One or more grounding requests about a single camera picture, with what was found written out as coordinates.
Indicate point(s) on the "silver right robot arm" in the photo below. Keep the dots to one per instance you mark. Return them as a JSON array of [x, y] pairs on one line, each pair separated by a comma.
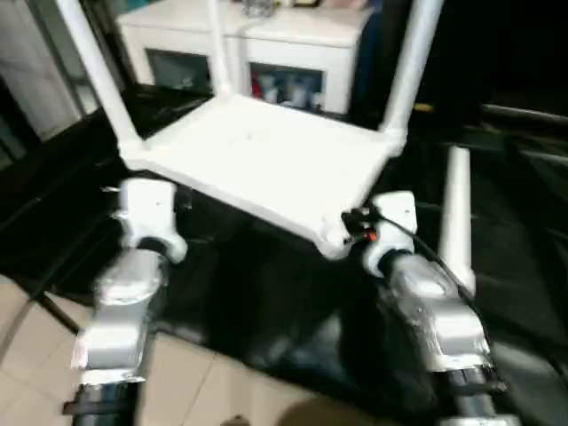
[[435, 319]]

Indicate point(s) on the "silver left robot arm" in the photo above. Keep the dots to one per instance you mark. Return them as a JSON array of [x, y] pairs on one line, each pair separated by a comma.
[[120, 311]]

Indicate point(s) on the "red bottle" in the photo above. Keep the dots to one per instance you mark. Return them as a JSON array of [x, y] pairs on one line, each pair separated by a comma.
[[257, 87]]

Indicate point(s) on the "white cabinet with glass doors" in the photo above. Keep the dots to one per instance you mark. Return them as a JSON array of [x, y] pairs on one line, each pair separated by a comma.
[[284, 35]]

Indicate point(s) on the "small clear glass jar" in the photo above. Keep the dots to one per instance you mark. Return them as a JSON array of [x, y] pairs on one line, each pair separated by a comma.
[[257, 7]]

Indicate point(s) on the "dark metal rail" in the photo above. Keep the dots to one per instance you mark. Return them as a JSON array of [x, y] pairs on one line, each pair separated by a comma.
[[524, 114]]

